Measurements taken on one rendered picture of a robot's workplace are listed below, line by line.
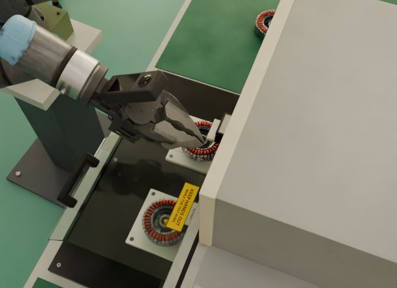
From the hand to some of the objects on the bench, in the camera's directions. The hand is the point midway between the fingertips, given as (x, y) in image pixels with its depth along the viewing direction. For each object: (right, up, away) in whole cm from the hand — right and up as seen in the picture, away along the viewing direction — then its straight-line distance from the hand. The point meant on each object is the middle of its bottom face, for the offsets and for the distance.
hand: (198, 138), depth 78 cm
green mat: (+41, +32, +69) cm, 87 cm away
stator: (+1, -1, +46) cm, 46 cm away
